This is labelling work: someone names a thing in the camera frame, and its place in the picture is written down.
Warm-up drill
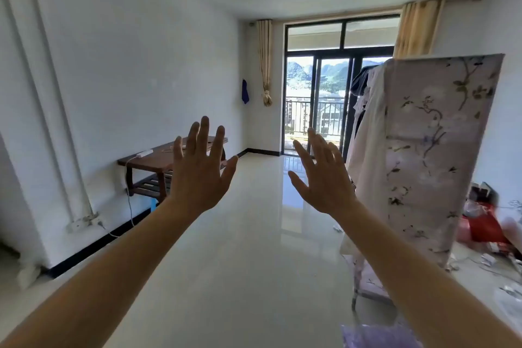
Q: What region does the tied beige curtain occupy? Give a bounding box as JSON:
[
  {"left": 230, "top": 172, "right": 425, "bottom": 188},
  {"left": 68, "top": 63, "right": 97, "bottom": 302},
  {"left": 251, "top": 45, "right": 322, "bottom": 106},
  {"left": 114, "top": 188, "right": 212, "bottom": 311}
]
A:
[{"left": 256, "top": 19, "right": 273, "bottom": 107}]

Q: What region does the white power cable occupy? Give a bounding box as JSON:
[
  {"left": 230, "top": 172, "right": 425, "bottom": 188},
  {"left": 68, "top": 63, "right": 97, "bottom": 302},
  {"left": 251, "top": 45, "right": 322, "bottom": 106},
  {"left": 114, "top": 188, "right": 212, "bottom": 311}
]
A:
[{"left": 123, "top": 155, "right": 139, "bottom": 228}]

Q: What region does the beige hanging curtain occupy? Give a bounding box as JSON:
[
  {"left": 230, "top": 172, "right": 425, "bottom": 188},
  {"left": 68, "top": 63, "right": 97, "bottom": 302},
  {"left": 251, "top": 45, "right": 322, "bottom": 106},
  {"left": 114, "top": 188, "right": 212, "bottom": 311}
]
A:
[{"left": 393, "top": 0, "right": 445, "bottom": 60}]

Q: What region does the brown wooden table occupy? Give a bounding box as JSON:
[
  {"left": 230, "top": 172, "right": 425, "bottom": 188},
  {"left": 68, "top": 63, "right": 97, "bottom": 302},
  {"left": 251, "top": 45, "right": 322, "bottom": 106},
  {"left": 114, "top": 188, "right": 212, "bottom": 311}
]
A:
[{"left": 117, "top": 136, "right": 229, "bottom": 204}]

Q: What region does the dark hanging garment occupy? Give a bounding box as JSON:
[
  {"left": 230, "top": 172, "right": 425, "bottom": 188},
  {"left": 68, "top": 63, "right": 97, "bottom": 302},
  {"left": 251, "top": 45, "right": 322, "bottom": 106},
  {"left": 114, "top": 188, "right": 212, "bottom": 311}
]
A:
[{"left": 349, "top": 65, "right": 381, "bottom": 97}]

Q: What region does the white wall pipe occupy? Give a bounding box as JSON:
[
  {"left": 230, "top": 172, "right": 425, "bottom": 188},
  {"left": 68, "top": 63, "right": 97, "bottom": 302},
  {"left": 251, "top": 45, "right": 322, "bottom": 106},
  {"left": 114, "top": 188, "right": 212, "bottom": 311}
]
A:
[{"left": 22, "top": 0, "right": 94, "bottom": 220}]

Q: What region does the person's right hand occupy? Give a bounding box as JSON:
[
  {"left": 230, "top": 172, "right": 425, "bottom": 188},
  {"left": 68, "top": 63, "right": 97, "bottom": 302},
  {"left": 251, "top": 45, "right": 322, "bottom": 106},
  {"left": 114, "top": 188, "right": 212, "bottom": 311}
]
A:
[{"left": 288, "top": 128, "right": 360, "bottom": 219}]

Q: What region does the balcony railing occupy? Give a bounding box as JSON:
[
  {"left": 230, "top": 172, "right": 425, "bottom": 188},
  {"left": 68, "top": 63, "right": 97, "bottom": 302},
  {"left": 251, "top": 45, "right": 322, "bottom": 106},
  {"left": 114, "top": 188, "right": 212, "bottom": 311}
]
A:
[{"left": 285, "top": 97, "right": 347, "bottom": 137}]

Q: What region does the person's left forearm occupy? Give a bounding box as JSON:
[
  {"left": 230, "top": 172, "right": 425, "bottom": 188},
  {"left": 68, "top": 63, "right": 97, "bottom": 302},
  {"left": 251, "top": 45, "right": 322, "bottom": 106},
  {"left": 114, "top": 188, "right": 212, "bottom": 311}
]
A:
[{"left": 0, "top": 196, "right": 204, "bottom": 348}]

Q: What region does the black framed glass balcony door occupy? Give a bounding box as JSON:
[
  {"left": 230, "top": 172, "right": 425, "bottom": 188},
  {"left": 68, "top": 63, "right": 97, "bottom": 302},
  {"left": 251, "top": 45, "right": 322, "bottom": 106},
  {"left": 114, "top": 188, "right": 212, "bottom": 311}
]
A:
[{"left": 281, "top": 14, "right": 401, "bottom": 162}]

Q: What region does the person's left hand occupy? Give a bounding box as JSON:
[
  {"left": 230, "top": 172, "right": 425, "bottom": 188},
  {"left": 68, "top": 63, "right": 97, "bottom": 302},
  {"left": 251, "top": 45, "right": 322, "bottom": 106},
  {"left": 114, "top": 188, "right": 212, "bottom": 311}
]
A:
[{"left": 168, "top": 116, "right": 239, "bottom": 215}]

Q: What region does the white hanging garment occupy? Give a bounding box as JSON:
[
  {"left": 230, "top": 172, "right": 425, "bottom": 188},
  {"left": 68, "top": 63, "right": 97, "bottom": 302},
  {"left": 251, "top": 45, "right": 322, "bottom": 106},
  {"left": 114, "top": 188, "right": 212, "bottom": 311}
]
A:
[{"left": 346, "top": 61, "right": 389, "bottom": 199}]

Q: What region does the purple fabric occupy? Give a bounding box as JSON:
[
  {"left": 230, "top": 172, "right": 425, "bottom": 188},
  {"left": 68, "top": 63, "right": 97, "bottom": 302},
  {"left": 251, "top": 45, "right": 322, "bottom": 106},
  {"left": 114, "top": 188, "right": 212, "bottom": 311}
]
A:
[{"left": 341, "top": 323, "right": 425, "bottom": 348}]

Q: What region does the person's right forearm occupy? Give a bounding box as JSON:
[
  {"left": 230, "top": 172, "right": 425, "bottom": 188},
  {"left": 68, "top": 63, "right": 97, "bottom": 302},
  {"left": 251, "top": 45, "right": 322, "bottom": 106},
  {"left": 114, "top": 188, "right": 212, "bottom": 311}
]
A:
[{"left": 338, "top": 201, "right": 522, "bottom": 348}]

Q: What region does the red box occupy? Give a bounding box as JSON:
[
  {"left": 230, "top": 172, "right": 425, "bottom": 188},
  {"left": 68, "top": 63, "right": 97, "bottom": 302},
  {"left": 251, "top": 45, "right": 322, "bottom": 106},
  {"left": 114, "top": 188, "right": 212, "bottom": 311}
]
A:
[{"left": 466, "top": 204, "right": 509, "bottom": 244}]

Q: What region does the floral fabric wardrobe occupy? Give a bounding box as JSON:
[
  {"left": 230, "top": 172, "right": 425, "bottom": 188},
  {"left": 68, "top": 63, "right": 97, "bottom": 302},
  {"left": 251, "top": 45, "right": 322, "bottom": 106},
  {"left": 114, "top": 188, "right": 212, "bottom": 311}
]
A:
[{"left": 340, "top": 54, "right": 505, "bottom": 308}]

